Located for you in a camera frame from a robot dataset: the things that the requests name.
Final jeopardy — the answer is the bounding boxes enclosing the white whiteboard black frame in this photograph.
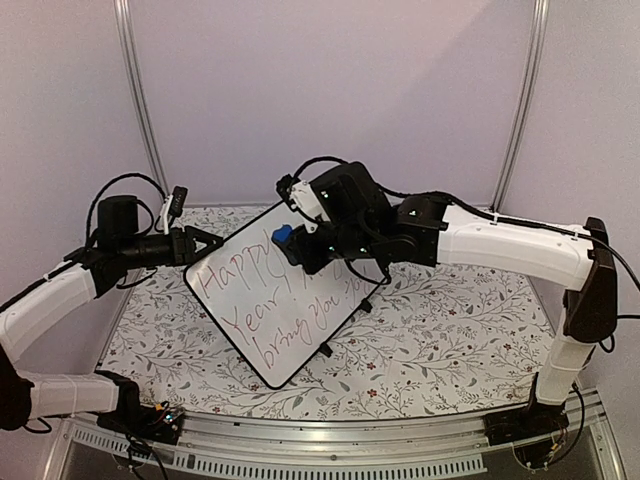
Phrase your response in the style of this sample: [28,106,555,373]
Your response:
[184,203,383,389]

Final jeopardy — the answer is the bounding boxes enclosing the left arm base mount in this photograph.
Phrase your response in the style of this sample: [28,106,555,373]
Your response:
[96,402,186,445]

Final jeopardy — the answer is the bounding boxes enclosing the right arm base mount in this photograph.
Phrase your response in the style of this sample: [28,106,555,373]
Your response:
[482,403,569,470]

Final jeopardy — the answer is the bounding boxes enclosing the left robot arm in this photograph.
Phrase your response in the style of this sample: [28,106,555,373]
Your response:
[1,187,224,441]

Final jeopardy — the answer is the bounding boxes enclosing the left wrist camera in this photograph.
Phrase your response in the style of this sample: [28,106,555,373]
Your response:
[156,186,188,234]

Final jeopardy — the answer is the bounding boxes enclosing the aluminium corner post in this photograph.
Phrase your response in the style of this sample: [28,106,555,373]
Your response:
[490,0,550,212]
[113,0,169,191]

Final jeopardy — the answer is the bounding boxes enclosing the right aluminium corner post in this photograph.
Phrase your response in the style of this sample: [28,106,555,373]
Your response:
[490,0,550,212]

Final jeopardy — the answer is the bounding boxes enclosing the blue whiteboard eraser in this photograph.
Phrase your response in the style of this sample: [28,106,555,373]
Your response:
[271,224,293,250]

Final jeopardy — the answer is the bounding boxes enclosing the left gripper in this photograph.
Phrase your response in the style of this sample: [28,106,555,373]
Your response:
[119,225,224,270]

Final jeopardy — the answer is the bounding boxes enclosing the front aluminium rail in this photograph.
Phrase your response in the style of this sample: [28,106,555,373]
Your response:
[43,389,631,479]

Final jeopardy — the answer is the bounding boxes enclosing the floral patterned table mat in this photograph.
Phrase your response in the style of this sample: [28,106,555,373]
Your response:
[97,203,576,421]

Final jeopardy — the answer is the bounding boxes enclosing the left aluminium corner post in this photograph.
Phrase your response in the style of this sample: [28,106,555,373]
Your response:
[113,0,169,191]

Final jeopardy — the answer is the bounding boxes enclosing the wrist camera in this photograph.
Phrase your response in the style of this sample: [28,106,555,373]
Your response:
[276,174,328,234]
[156,186,188,234]

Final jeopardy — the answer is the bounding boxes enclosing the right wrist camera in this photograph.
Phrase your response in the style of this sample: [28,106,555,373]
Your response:
[276,174,328,234]

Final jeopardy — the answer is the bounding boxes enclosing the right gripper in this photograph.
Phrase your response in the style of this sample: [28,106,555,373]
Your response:
[282,222,377,276]

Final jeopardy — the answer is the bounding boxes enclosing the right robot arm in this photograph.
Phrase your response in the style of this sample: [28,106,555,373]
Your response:
[272,158,622,436]

